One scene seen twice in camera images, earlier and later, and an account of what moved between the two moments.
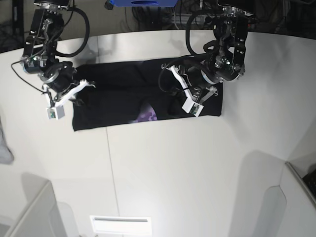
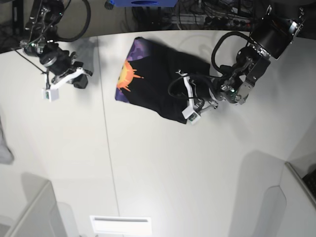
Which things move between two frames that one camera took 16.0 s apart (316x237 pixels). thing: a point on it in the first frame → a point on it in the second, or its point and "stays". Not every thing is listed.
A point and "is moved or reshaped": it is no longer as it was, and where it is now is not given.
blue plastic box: x=129 y=3 stays
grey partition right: x=290 y=208 stays
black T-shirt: x=131 y=91 is moved or reshaped
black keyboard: x=310 y=179 stays
